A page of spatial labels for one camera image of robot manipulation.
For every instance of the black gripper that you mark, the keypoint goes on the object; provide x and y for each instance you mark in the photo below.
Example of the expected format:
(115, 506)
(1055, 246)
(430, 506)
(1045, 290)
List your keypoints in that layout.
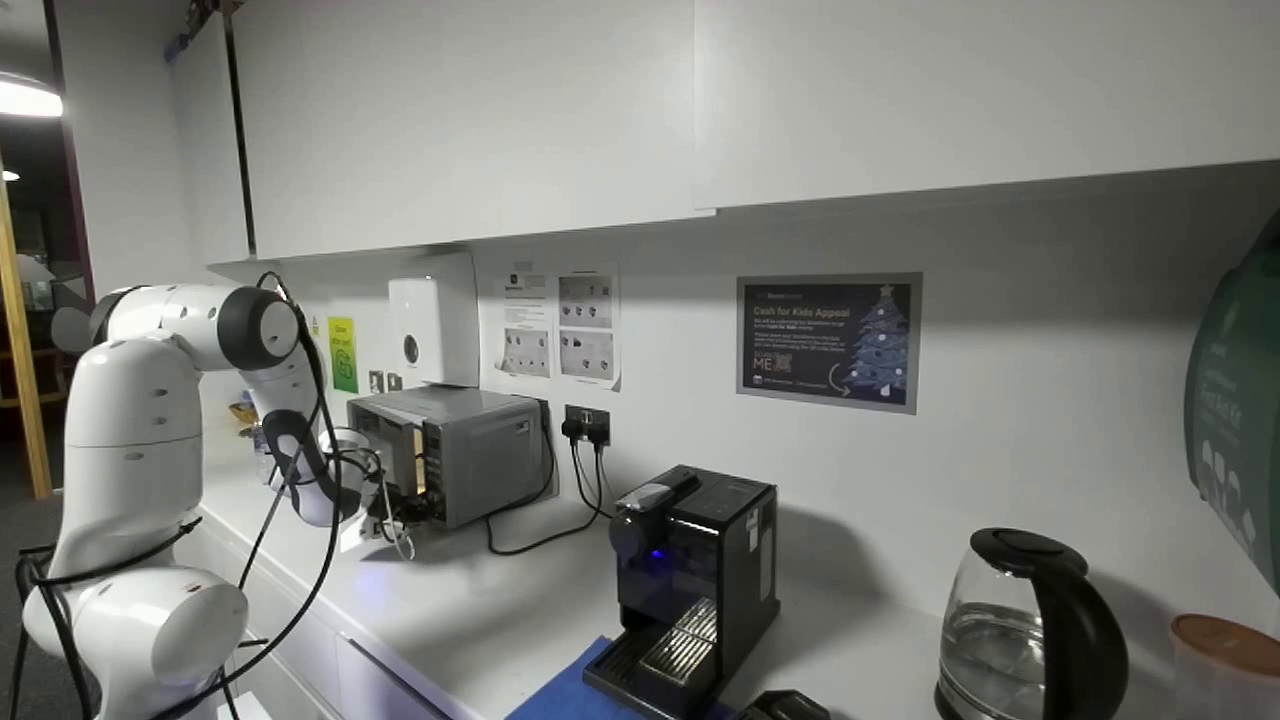
(379, 497)

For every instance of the silver microwave oven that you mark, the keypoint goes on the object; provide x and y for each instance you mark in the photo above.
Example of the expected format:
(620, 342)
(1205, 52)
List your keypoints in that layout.
(459, 452)

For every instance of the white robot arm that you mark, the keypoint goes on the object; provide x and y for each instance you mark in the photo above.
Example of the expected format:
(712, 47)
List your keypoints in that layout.
(115, 605)

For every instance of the white paper towel dispenser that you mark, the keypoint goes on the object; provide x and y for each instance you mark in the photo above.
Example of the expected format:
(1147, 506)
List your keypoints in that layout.
(419, 329)

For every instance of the white instruction sheets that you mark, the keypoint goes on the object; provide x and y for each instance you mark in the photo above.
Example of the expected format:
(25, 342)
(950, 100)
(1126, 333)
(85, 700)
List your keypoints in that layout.
(559, 320)

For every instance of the blue cloth mat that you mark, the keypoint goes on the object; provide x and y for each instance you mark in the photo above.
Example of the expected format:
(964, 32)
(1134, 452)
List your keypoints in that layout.
(566, 694)

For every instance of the black coffee machine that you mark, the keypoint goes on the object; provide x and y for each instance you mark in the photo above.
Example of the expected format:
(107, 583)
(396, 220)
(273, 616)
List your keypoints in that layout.
(695, 583)

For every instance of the white upper cabinets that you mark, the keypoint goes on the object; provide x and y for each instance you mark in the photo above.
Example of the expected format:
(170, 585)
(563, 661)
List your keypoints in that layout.
(357, 124)

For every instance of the small black tray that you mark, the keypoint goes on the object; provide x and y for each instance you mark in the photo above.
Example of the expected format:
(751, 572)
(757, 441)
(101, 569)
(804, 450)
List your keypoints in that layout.
(784, 706)

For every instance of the dark framed christmas poster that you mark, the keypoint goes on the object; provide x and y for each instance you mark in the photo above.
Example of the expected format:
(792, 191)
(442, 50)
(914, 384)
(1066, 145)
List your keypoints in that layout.
(845, 339)

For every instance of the glass electric kettle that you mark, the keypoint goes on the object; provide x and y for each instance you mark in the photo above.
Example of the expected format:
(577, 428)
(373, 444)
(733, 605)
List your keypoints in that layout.
(1027, 632)

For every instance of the wooden lid jar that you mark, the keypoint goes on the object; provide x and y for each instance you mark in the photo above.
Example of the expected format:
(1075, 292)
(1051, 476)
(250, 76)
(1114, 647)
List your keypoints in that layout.
(1223, 669)

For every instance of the yellow green wall sign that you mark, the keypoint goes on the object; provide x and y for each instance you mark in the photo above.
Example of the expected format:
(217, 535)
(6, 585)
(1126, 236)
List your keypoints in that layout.
(343, 354)

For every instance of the black wall socket plugs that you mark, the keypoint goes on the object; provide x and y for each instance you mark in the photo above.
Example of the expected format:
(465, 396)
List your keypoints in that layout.
(587, 427)

